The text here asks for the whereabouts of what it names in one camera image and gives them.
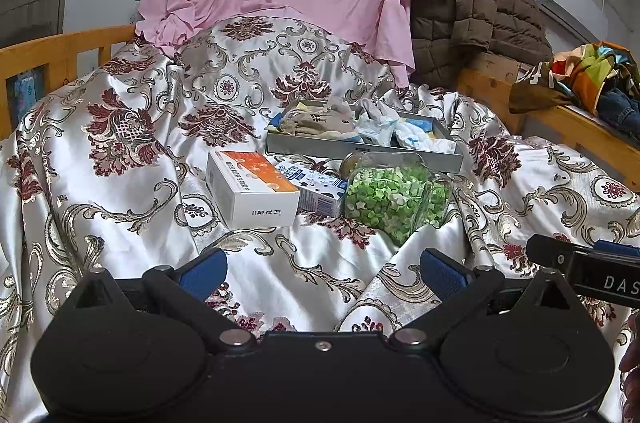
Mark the grey-brown door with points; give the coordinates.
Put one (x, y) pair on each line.
(35, 13)

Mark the blue jeans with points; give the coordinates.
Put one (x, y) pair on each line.
(620, 108)

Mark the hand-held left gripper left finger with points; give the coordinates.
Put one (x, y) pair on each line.
(205, 274)

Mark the brown quilted jacket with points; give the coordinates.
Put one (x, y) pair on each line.
(480, 3)

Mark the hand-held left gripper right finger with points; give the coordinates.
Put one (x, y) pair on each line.
(442, 275)

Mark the grey tray with painted bottom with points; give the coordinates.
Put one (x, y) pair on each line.
(325, 155)

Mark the multicoloured cloth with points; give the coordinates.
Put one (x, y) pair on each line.
(585, 73)

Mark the white floral brocade blanket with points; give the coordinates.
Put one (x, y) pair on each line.
(125, 203)

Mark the light blue paper sheet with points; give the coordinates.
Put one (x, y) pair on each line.
(27, 98)

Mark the glass jar of green stars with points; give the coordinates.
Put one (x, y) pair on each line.
(390, 203)

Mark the white and orange medicine box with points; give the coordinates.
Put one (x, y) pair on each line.
(240, 203)

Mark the beige knitted sock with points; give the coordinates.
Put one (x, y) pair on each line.
(297, 126)

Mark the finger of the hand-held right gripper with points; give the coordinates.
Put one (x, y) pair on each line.
(617, 249)
(550, 255)

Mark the blue striped white cloth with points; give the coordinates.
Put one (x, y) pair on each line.
(425, 140)

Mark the white and blue dotted box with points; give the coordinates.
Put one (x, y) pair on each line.
(315, 195)

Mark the wooden bed frame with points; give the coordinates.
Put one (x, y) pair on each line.
(575, 128)

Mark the person's right hand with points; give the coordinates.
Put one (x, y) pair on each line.
(632, 363)

